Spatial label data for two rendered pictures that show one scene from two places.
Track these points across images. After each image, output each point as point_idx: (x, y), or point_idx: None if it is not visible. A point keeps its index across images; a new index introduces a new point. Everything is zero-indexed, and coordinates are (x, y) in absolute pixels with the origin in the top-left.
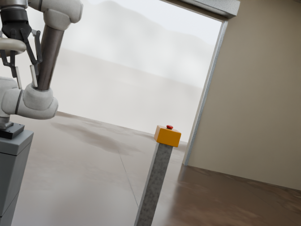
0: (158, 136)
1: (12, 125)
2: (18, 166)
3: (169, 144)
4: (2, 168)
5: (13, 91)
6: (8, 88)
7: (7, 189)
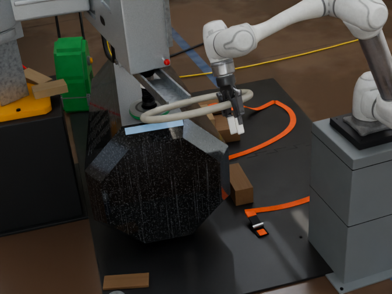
0: None
1: (388, 129)
2: (371, 180)
3: None
4: (345, 179)
5: (370, 94)
6: (365, 90)
7: (349, 201)
